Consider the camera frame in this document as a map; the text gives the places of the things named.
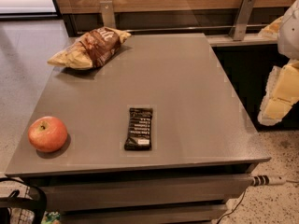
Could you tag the black snack bar wrapper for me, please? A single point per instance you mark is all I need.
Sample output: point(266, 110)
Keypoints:
point(139, 129)

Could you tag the left metal bracket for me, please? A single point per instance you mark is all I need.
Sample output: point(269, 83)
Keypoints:
point(107, 13)

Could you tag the red apple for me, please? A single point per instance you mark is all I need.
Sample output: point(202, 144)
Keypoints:
point(47, 134)

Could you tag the right metal bracket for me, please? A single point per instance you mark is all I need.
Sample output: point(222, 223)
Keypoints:
point(238, 30)

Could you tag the metal bracket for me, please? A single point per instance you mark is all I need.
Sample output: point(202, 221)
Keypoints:
point(238, 30)
point(107, 13)

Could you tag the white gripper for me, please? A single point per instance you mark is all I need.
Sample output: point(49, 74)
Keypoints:
point(290, 34)

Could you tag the black basket handle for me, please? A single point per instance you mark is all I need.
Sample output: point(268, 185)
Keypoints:
point(37, 206)

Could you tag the brown chip bag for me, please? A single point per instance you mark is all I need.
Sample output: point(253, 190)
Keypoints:
point(91, 50)

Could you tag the striped cable plug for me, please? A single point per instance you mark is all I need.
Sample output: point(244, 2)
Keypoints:
point(268, 180)

